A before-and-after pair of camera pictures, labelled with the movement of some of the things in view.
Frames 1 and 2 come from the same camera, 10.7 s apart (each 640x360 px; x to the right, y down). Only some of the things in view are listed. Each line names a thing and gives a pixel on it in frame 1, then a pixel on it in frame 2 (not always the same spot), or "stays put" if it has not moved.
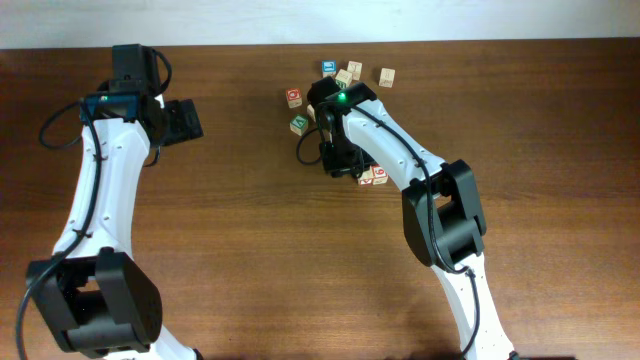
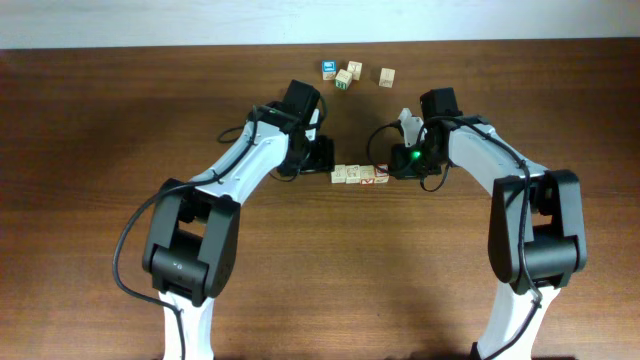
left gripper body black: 179,126 to 315,154
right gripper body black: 343,157 to 414,162
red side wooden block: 367,177 stays put
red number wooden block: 380,176 stays put
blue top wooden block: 329,68 stays put
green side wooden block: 344,78 stays put
